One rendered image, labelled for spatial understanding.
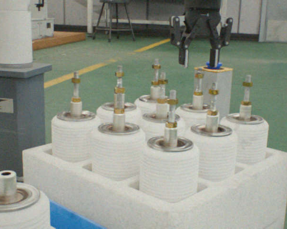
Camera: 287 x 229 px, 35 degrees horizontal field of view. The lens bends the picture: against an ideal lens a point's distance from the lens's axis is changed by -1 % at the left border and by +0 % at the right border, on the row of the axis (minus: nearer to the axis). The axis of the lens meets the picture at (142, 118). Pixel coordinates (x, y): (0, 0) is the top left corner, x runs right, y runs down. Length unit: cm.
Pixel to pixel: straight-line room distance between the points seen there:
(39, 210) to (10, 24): 71
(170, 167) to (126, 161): 11
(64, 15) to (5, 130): 544
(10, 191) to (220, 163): 39
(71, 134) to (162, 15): 532
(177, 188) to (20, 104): 58
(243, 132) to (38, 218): 48
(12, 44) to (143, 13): 507
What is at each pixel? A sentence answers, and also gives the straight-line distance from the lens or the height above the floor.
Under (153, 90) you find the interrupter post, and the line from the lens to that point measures 104.
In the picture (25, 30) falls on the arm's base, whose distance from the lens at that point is 118.
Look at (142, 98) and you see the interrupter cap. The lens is 105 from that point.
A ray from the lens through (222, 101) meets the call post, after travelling 115.
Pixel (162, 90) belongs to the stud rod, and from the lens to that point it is 88.
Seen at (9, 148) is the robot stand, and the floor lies 10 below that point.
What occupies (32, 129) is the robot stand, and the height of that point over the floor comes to 14.
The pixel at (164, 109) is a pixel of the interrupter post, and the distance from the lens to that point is 88.
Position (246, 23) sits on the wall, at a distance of 597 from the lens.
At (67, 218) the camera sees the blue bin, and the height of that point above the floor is 11.
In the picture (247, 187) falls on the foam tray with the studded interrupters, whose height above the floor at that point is 16.
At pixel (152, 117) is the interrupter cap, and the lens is 90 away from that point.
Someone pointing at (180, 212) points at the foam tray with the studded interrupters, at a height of 18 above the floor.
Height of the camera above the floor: 48
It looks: 15 degrees down
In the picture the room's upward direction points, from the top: 2 degrees clockwise
